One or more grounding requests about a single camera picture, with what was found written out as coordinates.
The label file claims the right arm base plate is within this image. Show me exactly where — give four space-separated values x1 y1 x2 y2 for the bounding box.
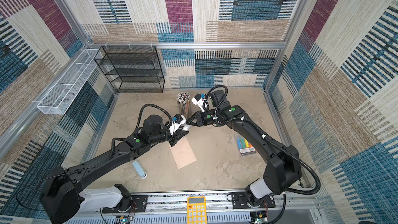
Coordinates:
227 191 276 209

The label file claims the highlighter marker pack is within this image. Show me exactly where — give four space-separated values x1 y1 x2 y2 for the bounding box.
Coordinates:
235 134 256 156

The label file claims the pencil holder cup with pencils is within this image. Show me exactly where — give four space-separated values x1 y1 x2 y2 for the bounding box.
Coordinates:
176 91 191 119

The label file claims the black wire mesh shelf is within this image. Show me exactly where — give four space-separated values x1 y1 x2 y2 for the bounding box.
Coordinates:
94 46 165 93

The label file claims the pink paper envelope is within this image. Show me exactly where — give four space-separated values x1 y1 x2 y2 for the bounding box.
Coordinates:
170 138 197 169

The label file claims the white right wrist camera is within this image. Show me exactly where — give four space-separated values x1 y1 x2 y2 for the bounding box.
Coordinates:
191 93 208 113

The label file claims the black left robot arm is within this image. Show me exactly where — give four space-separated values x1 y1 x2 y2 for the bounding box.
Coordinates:
37 104 188 224

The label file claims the aluminium front rail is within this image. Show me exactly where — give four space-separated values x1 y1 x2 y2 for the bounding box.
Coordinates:
68 189 327 224

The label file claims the white wire mesh basket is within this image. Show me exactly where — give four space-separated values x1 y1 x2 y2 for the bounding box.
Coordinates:
37 49 98 115

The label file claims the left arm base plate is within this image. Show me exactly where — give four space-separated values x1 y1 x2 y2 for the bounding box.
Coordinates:
102 195 148 214

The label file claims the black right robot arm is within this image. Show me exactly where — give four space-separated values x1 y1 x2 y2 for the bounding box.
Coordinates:
187 85 321 207

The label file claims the yellow calculator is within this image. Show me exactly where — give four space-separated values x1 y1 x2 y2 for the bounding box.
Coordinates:
187 196 207 224

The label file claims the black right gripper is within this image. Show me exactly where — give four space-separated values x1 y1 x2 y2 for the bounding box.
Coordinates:
186 108 220 128

